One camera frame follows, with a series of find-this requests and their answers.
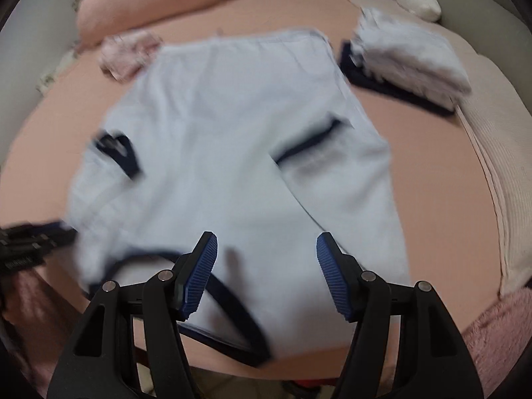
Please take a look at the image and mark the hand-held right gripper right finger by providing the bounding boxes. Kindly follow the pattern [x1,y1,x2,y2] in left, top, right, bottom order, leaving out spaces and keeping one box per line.
[316,233,485,399]

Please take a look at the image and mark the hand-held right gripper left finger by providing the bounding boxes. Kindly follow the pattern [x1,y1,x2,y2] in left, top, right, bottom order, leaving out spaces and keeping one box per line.
[47,230,219,399]

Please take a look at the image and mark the pink pillow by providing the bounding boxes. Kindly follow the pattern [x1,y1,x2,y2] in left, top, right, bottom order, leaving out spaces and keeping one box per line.
[76,0,242,46]

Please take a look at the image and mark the pink fluffy blanket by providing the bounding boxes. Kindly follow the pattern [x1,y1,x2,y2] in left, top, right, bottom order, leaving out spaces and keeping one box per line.
[459,287,532,387]

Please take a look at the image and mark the pink bed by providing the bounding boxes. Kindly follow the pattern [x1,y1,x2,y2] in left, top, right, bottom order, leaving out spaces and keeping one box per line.
[0,0,505,383]

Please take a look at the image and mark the padded headboard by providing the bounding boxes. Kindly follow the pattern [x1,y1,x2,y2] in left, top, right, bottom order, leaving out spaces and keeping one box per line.
[399,0,532,104]

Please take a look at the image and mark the pink patterned garment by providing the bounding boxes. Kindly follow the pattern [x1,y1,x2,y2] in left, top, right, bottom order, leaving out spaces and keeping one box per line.
[97,31,163,81]

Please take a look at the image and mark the white t-shirt with navy trim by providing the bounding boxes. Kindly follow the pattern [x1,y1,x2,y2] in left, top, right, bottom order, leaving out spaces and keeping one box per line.
[66,27,412,368]

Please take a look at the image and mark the stack of folded white shirts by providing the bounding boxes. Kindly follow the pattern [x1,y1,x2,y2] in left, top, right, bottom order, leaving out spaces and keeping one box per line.
[351,6,472,102]

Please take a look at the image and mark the folded navy garment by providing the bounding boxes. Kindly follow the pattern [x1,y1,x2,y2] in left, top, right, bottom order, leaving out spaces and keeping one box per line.
[338,42,456,117]

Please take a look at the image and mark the small white pillow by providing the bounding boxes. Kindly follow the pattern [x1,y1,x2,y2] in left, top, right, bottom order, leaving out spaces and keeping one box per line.
[397,0,442,21]

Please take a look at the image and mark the pale knit blanket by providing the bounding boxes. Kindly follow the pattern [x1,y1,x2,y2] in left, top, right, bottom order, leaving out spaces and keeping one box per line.
[345,0,532,298]

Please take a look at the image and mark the person's left forearm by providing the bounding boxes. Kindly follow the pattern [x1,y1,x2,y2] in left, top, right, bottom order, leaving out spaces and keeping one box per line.
[0,270,84,387]

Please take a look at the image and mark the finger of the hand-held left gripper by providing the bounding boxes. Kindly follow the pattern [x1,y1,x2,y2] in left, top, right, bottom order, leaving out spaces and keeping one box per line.
[39,222,78,251]

